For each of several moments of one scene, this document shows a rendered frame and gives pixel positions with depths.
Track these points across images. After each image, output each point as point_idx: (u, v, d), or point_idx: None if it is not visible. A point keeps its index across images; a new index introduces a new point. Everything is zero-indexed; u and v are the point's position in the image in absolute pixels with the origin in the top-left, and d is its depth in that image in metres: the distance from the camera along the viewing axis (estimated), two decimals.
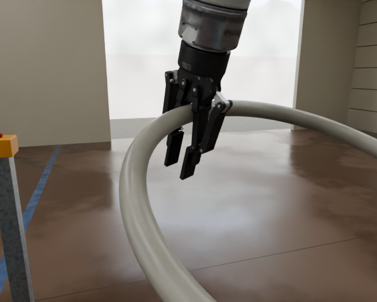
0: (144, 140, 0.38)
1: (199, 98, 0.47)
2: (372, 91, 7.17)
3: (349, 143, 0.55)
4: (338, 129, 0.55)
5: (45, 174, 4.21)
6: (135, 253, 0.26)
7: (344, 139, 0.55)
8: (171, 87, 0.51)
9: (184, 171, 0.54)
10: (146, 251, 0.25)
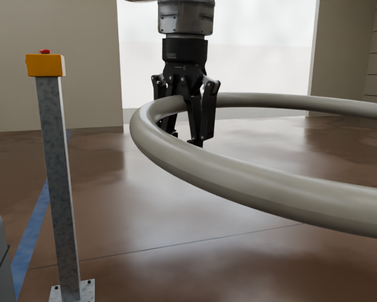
0: (146, 107, 0.39)
1: (188, 86, 0.49)
2: None
3: (335, 111, 0.58)
4: (321, 100, 0.58)
5: None
6: (164, 162, 0.25)
7: (329, 109, 0.58)
8: (159, 88, 0.54)
9: None
10: (177, 150, 0.24)
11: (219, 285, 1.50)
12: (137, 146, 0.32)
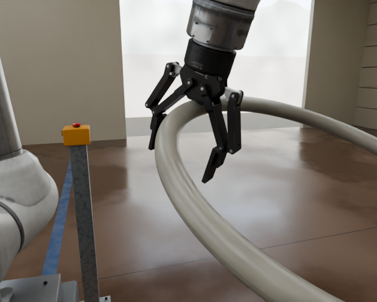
0: (171, 135, 0.37)
1: (209, 95, 0.47)
2: None
3: (332, 132, 0.60)
4: (322, 120, 0.60)
5: (71, 169, 4.37)
6: (208, 245, 0.26)
7: (327, 129, 0.60)
8: (168, 79, 0.51)
9: (208, 174, 0.52)
10: (225, 241, 0.25)
11: (212, 301, 1.84)
12: (168, 196, 0.31)
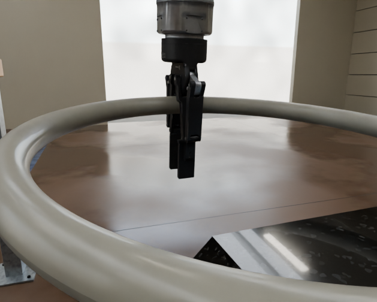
0: (42, 117, 0.32)
1: (180, 85, 0.49)
2: (369, 76, 7.17)
3: (298, 118, 0.51)
4: (282, 106, 0.51)
5: (41, 149, 4.21)
6: None
7: (291, 116, 0.51)
8: (169, 88, 0.56)
9: (178, 167, 0.53)
10: None
11: None
12: None
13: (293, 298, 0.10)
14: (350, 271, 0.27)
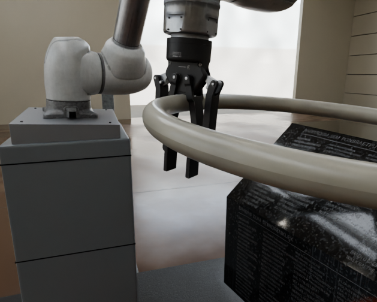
0: (180, 118, 0.29)
1: (192, 85, 0.50)
2: (365, 76, 7.91)
3: (274, 108, 0.62)
4: (262, 99, 0.62)
5: None
6: (350, 190, 0.19)
7: (269, 107, 0.62)
8: (160, 88, 0.54)
9: (189, 166, 0.53)
10: (371, 172, 0.19)
11: (204, 205, 2.42)
12: (236, 174, 0.23)
13: None
14: (332, 125, 1.01)
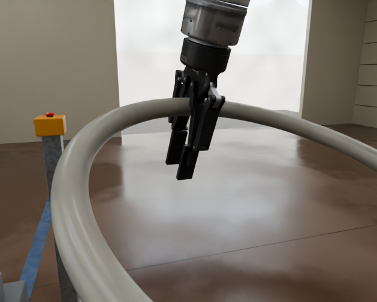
0: (81, 143, 0.30)
1: (195, 93, 0.48)
2: None
3: (305, 136, 0.53)
4: (293, 121, 0.53)
5: None
6: (78, 294, 0.18)
7: (299, 132, 0.53)
8: (178, 85, 0.53)
9: (180, 169, 0.53)
10: (96, 289, 0.17)
11: None
12: None
13: None
14: None
